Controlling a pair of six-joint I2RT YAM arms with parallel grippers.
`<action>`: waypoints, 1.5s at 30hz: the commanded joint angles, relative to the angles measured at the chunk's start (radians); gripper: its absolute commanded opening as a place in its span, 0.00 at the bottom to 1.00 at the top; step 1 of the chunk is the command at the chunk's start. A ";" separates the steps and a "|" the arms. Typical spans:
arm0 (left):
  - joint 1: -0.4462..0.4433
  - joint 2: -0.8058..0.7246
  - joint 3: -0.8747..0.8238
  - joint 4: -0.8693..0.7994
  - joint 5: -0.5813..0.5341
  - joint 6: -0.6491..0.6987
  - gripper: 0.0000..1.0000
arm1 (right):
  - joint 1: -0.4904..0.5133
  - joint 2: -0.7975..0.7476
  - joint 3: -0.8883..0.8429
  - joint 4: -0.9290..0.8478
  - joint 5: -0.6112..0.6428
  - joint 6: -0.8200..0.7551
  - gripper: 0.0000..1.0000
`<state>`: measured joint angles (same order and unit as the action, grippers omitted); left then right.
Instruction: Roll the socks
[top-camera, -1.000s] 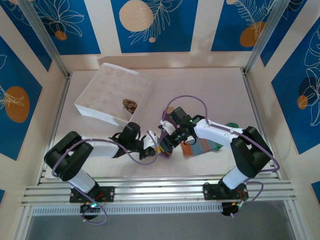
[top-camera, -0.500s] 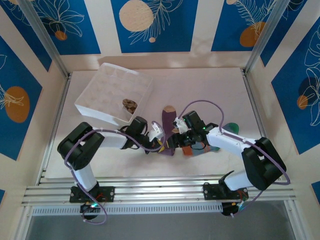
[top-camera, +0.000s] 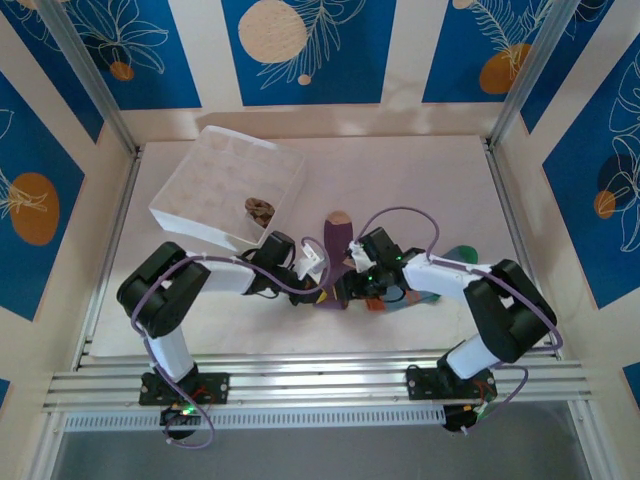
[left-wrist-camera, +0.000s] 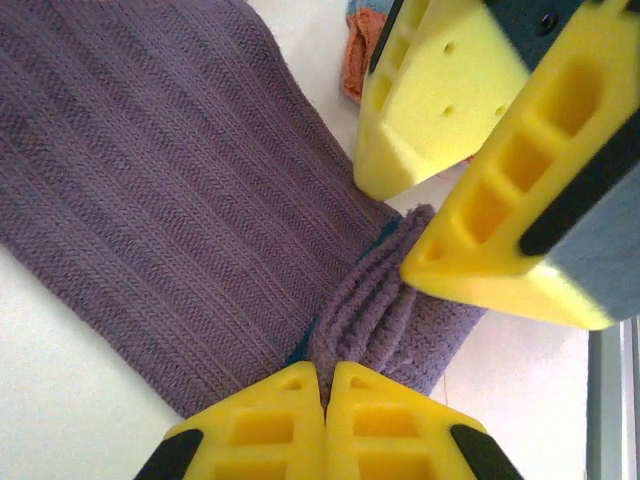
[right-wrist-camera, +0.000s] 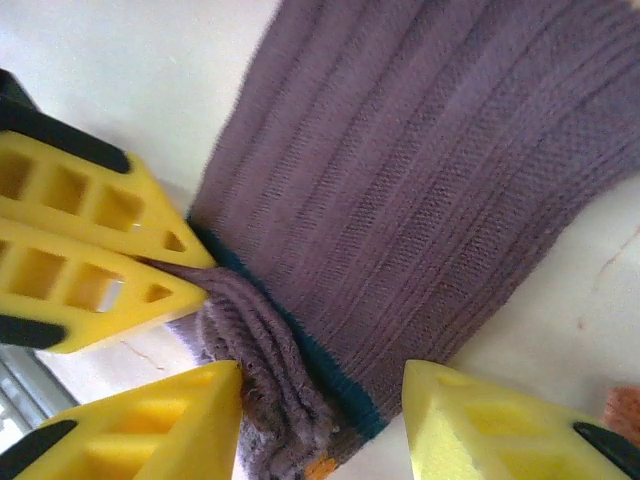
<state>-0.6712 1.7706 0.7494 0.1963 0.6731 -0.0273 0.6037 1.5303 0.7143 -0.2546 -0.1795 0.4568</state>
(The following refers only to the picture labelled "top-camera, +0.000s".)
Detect white slotted cable duct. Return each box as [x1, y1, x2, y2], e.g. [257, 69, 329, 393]
[63, 405, 446, 432]

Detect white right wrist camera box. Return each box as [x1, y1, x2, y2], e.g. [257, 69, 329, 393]
[347, 239, 375, 274]

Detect purple sock with beige toe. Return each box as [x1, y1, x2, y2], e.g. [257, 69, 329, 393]
[314, 209, 357, 314]

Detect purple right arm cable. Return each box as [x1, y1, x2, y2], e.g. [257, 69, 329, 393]
[357, 206, 564, 436]

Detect clear plastic compartment box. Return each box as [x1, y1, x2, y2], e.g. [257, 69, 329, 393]
[148, 124, 308, 252]

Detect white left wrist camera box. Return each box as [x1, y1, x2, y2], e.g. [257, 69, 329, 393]
[297, 239, 330, 290]

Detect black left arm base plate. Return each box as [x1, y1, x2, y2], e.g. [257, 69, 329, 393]
[138, 372, 231, 406]

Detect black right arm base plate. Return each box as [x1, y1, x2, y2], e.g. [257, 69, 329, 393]
[405, 367, 499, 401]

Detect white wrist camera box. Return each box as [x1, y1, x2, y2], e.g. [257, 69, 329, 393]
[297, 239, 330, 290]
[347, 239, 375, 274]

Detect beige brown argyle sock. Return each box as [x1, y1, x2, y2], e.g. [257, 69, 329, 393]
[243, 196, 275, 229]

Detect black controller module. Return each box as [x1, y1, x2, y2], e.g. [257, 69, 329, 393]
[442, 402, 489, 434]
[159, 404, 201, 441]

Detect aluminium corner post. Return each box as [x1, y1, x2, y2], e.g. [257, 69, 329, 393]
[487, 0, 581, 149]
[37, 0, 135, 144]

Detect grey-blue sock with orange cuff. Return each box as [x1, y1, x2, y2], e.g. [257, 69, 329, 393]
[367, 243, 480, 314]

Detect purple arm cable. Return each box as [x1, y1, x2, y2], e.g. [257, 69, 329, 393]
[357, 206, 564, 436]
[130, 237, 332, 450]

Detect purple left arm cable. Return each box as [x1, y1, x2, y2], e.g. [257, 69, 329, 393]
[130, 237, 332, 450]

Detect aluminium rail frame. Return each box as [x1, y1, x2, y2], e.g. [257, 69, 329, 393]
[42, 349, 596, 416]

